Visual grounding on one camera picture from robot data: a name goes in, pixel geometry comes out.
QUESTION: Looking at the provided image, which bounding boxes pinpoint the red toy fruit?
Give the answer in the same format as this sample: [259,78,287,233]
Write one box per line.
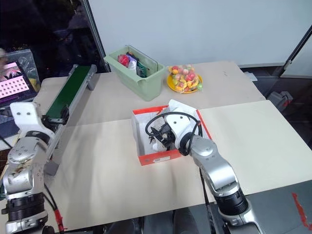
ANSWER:
[117,54,130,67]

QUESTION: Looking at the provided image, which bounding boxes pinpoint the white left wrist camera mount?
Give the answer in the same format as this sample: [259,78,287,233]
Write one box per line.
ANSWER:
[9,101,56,140]

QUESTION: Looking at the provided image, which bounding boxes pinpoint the yellow plate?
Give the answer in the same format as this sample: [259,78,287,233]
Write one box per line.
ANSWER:
[166,73,204,94]

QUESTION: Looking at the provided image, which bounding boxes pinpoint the green plastic bin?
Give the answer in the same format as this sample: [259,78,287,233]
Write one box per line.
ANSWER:
[104,44,166,102]

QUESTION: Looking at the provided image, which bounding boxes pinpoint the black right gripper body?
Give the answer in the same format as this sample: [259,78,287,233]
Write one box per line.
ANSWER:
[156,123,176,150]

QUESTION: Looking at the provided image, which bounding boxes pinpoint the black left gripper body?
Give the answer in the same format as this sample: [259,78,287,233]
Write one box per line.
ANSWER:
[40,114,55,128]

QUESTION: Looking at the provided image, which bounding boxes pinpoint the red and grey floor device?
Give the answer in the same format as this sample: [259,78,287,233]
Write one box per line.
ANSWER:
[267,90,294,112]

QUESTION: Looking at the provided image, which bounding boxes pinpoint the black slanted stand pole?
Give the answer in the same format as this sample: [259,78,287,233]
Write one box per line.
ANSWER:
[280,21,312,79]

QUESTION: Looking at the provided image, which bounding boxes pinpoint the clear plastic storage box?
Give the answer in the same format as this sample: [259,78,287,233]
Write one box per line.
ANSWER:
[9,48,41,93]

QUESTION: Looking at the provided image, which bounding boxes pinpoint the orange cardboard shoebox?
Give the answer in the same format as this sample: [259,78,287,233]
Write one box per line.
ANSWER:
[132,104,213,167]

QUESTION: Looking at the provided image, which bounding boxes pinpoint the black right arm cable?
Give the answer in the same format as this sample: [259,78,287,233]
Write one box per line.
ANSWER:
[145,112,203,156]

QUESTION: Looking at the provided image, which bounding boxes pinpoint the green conveyor belt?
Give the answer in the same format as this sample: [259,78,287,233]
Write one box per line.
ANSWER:
[33,64,98,176]

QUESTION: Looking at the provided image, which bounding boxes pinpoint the black and red left arm cable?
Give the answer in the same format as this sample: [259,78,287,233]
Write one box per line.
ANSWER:
[43,184,68,232]

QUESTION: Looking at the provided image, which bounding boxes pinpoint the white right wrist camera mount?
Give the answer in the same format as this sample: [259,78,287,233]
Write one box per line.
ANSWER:
[164,113,196,150]

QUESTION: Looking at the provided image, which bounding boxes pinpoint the white wrapping paper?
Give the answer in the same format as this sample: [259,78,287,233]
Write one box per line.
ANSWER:
[167,99,196,116]

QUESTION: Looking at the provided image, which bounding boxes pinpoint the clear bag of toy fruits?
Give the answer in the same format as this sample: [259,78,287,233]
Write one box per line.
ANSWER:
[168,63,204,93]

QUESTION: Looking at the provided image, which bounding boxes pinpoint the red floor tape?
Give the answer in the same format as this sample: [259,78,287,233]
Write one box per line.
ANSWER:
[291,192,312,231]

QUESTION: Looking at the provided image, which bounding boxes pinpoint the colourful packets in bin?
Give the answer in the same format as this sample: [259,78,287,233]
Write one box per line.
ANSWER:
[126,51,150,78]

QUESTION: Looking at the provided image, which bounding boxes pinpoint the black metal frame post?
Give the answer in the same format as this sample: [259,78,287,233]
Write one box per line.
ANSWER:
[85,0,113,73]

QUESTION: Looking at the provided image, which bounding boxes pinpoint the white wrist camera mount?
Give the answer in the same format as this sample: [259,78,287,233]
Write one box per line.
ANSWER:
[164,113,196,150]
[9,101,56,140]

